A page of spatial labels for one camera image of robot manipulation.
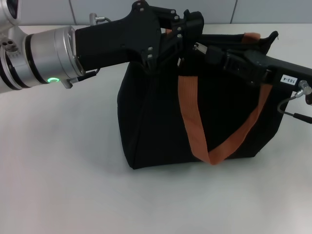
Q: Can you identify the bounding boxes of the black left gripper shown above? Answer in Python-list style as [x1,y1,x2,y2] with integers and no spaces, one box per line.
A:
[74,1,184,72]

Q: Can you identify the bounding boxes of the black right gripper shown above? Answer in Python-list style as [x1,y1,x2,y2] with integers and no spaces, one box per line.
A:
[204,46,312,93]

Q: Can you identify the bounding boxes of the black bag with orange straps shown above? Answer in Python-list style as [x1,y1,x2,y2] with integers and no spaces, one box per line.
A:
[117,30,285,171]

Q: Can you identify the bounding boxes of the right gripper cable with plugs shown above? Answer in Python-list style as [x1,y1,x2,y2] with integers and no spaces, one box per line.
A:
[277,79,312,123]

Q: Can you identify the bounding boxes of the gripper cable with plugs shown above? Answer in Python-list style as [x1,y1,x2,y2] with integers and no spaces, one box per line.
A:
[62,13,112,90]
[277,79,312,123]

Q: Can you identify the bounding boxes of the left gripper cable with plugs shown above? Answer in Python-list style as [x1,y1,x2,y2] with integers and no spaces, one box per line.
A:
[62,13,112,90]

